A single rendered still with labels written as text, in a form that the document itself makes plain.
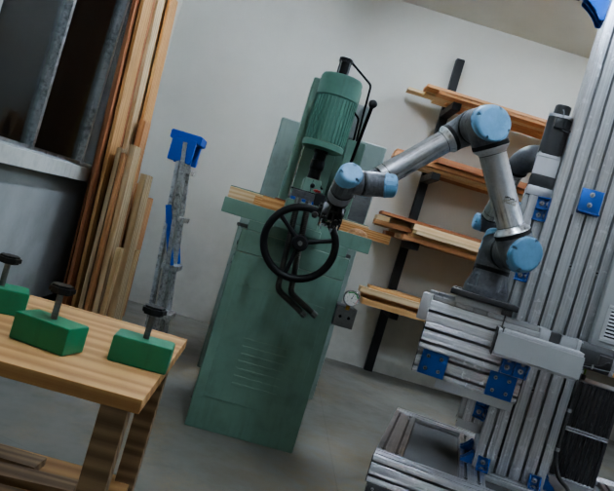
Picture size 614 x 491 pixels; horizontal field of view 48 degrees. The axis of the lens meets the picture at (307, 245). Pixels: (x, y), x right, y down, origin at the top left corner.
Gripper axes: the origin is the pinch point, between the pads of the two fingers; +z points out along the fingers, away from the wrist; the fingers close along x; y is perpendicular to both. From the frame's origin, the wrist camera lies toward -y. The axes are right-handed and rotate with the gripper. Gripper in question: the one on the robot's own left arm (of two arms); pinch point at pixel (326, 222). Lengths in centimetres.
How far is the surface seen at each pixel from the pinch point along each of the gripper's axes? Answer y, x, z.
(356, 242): -13.7, 16.8, 30.5
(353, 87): -70, -1, 9
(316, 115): -58, -12, 17
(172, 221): -37, -63, 102
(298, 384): 38, 11, 60
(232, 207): -13.2, -33.4, 30.8
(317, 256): -5.3, 3.7, 35.4
